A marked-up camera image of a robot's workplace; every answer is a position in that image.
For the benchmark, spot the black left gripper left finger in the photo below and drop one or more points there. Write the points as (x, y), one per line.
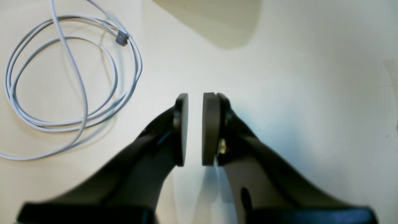
(127, 188)

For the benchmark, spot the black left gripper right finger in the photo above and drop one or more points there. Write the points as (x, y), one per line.
(266, 189)

